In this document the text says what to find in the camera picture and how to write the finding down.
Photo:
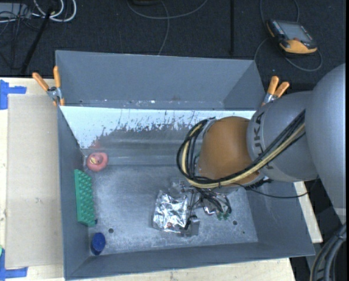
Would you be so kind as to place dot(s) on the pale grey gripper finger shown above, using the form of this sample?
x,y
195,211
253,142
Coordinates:
x,y
195,226
186,230

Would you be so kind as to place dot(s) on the silver foil packet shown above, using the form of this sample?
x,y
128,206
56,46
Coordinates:
x,y
170,212

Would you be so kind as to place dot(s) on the blue cylinder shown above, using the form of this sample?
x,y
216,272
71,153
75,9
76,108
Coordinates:
x,y
98,242

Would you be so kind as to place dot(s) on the green studded flat block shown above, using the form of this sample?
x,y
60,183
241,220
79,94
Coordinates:
x,y
85,198

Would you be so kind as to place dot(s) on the grey metal bin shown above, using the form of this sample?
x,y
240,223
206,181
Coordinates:
x,y
151,83

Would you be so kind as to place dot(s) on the pale cardboard board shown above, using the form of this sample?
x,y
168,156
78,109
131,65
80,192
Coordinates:
x,y
31,180

